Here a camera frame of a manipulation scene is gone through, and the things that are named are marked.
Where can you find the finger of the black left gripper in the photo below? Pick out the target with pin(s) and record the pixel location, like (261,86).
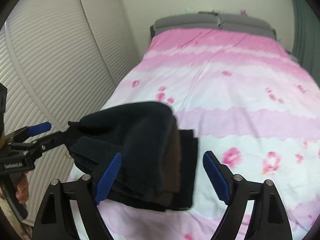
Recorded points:
(50,137)
(24,133)

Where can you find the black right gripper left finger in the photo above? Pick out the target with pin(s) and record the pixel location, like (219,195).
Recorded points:
(55,220)

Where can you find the person's left hand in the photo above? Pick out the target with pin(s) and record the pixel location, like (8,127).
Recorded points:
(22,193)

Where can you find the white louvered wardrobe door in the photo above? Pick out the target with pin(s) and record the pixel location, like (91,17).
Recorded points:
(63,59)

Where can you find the pink floral bed sheet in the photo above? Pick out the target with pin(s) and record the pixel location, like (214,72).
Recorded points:
(246,101)

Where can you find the grey padded headboard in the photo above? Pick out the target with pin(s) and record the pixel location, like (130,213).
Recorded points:
(210,20)

